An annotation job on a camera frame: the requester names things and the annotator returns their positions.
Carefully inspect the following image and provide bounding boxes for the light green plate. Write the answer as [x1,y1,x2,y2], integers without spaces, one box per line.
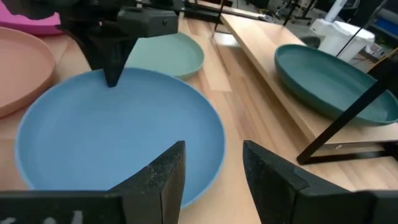
[124,30,206,81]

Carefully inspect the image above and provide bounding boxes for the wooden shelf with black frame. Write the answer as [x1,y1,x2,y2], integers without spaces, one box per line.
[211,0,398,166]

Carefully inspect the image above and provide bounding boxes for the dark teal plate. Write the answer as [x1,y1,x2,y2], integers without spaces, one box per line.
[274,43,398,127]

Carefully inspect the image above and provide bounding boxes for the pink plate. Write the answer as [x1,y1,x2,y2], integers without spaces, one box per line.
[0,1,63,36]

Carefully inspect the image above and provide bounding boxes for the blue box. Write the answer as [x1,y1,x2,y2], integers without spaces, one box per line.
[369,8,398,41]

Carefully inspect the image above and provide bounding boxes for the orange plate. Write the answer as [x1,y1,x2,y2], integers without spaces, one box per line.
[0,26,57,119]

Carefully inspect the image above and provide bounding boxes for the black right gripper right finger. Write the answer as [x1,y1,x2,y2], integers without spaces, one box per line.
[243,139,398,224]

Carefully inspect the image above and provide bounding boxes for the blue plate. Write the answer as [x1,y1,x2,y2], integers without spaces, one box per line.
[14,67,227,208]

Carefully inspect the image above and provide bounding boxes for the black stand legs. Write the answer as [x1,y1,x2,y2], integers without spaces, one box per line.
[282,0,313,27]

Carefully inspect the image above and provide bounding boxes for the white pole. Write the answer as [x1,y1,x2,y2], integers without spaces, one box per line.
[324,0,348,22]

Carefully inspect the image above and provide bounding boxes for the white bin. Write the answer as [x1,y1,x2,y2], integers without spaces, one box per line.
[310,18,376,62]

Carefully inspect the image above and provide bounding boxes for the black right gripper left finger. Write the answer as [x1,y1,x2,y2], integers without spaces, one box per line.
[0,140,187,224]

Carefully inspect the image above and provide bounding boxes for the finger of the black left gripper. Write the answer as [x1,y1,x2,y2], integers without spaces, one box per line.
[60,27,138,88]

